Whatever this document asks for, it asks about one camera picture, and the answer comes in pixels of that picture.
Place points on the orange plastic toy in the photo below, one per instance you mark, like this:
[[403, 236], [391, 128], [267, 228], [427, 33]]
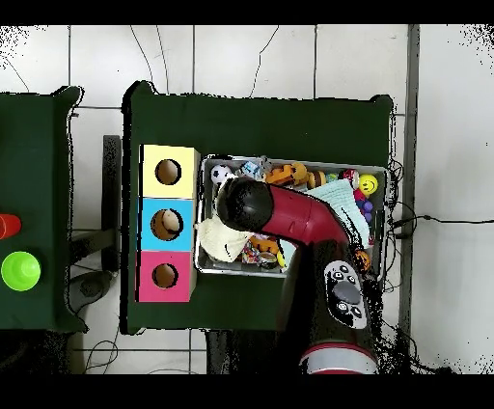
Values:
[[278, 175]]

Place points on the cream yellow cloth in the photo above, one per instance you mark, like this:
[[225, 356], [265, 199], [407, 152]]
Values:
[[220, 239]]

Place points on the clear mesh bin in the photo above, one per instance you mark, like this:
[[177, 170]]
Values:
[[207, 268]]

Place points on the red cup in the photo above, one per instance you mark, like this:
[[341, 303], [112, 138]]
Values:
[[8, 226]]

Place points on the mint green cloth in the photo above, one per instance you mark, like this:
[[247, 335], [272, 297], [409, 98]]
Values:
[[351, 208]]

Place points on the yellow smiley ball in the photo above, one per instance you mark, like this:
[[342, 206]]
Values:
[[368, 184]]

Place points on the small soccer ball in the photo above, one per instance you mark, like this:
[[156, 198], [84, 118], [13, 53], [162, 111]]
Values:
[[220, 174]]

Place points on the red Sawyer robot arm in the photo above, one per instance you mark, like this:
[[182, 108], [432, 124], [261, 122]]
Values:
[[301, 216]]

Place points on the small orange basketball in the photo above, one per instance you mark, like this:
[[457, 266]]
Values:
[[363, 258]]

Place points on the round silver tin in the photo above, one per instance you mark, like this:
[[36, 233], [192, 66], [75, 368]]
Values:
[[268, 260]]

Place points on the wooden box with three holes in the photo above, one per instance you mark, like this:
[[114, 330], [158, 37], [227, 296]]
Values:
[[150, 224]]

